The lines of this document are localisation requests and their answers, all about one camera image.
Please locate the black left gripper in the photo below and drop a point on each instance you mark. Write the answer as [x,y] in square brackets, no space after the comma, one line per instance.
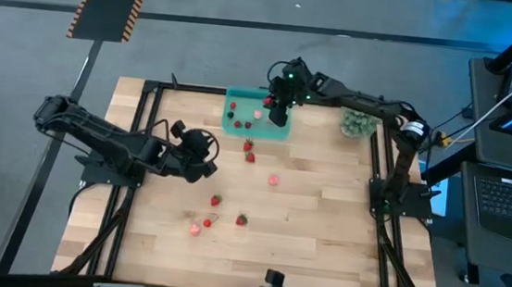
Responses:
[195,152]

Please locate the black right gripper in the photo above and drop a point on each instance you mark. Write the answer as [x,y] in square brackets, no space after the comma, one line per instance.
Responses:
[279,117]

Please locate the red plastic strawberry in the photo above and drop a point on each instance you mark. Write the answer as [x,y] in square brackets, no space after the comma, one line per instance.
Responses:
[216,200]
[267,101]
[237,123]
[248,145]
[241,220]
[250,157]

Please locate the bright red plastic cherry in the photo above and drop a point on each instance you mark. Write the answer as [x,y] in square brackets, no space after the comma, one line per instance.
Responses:
[207,222]
[232,105]

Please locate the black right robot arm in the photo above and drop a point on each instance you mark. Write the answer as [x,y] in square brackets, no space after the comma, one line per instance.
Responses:
[366,103]

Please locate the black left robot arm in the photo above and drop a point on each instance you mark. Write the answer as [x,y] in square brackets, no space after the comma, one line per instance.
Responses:
[99,132]

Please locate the teal translucent plastic container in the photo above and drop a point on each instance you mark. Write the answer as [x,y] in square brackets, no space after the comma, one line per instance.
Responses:
[241,96]

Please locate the green succulent in white pot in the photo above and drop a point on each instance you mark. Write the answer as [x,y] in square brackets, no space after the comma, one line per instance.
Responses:
[357,123]

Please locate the black mat with striped edges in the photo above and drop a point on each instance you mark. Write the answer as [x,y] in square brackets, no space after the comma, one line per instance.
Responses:
[110,0]

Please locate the black side desk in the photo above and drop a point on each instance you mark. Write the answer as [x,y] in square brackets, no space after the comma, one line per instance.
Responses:
[483,149]

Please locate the black laptop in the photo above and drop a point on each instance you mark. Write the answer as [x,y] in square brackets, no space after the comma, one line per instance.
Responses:
[510,207]

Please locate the grey laptop table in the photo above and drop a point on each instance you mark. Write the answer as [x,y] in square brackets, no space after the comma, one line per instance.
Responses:
[506,263]

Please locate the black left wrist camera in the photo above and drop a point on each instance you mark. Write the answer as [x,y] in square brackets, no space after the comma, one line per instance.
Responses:
[178,129]

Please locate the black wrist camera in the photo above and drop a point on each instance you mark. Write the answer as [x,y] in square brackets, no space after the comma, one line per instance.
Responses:
[178,129]
[295,72]

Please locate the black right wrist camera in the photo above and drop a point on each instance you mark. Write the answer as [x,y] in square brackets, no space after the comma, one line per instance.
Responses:
[295,72]

